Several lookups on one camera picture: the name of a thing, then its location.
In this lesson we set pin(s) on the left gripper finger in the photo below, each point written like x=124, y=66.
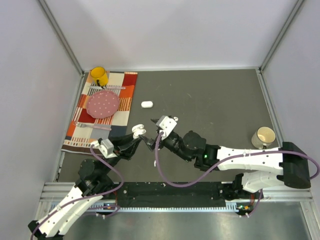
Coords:
x=127, y=152
x=125, y=140

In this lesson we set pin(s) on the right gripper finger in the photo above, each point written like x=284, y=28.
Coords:
x=150, y=143
x=157, y=122

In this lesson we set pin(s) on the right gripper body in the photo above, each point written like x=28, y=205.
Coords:
x=174, y=143

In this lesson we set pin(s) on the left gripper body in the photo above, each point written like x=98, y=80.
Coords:
x=117, y=150

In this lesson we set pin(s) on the white charging case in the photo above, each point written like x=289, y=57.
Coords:
x=147, y=104
x=138, y=130

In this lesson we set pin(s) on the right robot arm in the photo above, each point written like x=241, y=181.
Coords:
x=261, y=168

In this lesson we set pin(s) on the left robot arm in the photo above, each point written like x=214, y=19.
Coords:
x=97, y=179

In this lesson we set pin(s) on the patchwork orange placemat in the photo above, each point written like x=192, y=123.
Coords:
x=78, y=139

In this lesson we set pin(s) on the pink polka dot plate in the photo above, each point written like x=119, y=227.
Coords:
x=102, y=104

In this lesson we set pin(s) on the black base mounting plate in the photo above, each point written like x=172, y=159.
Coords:
x=162, y=195

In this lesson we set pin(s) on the yellow mug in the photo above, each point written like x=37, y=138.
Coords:
x=99, y=75

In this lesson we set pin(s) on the cream dotted mug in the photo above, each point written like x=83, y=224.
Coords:
x=263, y=137

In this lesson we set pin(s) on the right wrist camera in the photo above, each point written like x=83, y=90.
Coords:
x=168, y=124

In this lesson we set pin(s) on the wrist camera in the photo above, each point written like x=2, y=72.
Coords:
x=105, y=147
x=168, y=124

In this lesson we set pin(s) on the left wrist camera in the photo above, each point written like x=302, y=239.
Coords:
x=105, y=147

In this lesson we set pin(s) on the white cable duct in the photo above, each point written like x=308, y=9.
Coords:
x=232, y=207

